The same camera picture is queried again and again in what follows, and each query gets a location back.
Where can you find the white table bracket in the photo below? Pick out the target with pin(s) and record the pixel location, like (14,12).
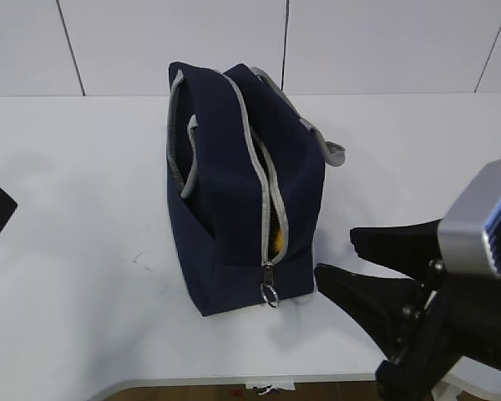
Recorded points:
(270,386)

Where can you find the navy blue lunch bag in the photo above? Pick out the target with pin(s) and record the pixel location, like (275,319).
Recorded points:
(240,160)

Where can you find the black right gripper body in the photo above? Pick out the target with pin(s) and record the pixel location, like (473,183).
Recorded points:
(444,318)

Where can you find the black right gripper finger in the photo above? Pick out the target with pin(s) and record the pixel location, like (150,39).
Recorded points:
(387,309)
(405,249)

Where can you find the yellow pear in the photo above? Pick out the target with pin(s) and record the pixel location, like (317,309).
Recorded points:
(276,242)

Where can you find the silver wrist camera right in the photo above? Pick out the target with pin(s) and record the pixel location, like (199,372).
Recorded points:
(469,234)

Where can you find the white table leg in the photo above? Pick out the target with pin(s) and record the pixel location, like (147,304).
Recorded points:
(450,386)

